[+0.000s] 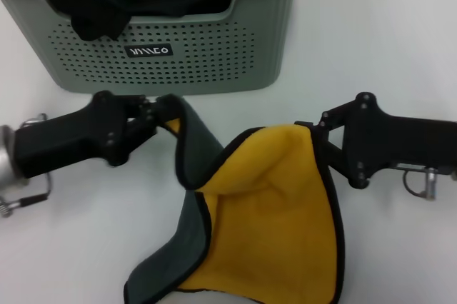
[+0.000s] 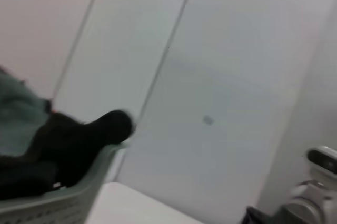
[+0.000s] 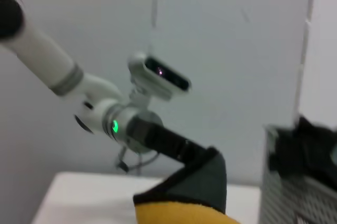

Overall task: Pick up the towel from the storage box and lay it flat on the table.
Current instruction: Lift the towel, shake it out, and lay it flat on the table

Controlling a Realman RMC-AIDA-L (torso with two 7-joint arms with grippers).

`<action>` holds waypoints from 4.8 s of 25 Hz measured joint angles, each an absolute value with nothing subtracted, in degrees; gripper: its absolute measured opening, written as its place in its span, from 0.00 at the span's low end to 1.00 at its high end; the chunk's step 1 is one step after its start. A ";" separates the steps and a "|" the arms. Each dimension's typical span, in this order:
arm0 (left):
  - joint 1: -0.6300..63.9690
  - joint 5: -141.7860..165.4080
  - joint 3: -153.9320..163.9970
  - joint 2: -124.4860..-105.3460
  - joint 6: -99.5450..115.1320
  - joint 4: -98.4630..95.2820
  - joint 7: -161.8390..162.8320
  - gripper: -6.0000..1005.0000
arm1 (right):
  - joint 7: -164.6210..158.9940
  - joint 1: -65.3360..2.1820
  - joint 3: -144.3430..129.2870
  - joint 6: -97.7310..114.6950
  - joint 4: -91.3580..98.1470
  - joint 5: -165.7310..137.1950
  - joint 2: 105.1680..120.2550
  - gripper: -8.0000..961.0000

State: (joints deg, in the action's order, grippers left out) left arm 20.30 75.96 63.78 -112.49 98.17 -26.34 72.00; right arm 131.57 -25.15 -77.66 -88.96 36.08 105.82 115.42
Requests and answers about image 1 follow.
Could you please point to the black cloth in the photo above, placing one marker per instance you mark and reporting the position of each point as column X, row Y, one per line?
column 96, row 15

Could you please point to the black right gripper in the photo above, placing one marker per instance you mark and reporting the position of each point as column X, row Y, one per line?
column 392, row 140

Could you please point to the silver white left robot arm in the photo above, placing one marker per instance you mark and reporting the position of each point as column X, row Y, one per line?
column 7, row 165

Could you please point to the grey-green perforated storage box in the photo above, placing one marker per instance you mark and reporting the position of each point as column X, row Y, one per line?
column 214, row 54

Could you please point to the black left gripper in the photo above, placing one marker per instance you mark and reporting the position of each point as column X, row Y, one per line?
column 71, row 140

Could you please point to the yellow grey towel black trim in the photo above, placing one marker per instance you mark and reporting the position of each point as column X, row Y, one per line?
column 267, row 211

